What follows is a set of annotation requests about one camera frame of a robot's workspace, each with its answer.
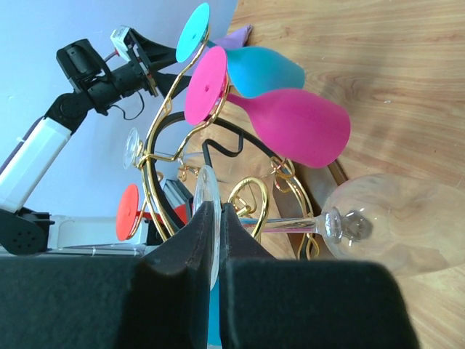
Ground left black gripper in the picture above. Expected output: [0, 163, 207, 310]
[108, 28, 191, 98]

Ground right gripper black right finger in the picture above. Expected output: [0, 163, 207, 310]
[219, 204, 420, 348]

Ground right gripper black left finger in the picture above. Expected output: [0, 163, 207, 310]
[1, 201, 217, 348]

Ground purple cloth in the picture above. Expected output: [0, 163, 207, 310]
[213, 25, 253, 49]

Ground gold wire wine glass rack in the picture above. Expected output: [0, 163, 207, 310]
[136, 21, 349, 261]

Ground magenta wine glass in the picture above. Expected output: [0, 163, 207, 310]
[185, 47, 351, 168]

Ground clear wine glass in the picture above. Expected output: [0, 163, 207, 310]
[123, 127, 204, 169]
[194, 165, 465, 292]

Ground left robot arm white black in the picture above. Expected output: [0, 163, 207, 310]
[1, 26, 177, 256]

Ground front cyan wine glass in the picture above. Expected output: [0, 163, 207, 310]
[207, 282, 222, 348]

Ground cyan wine glass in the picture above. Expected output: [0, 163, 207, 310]
[175, 2, 305, 98]
[207, 282, 222, 348]

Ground back cyan wine glass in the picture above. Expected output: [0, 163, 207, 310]
[175, 2, 305, 98]

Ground red wine glass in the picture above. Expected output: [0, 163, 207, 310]
[116, 183, 190, 241]

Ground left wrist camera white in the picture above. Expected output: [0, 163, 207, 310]
[110, 25, 134, 62]

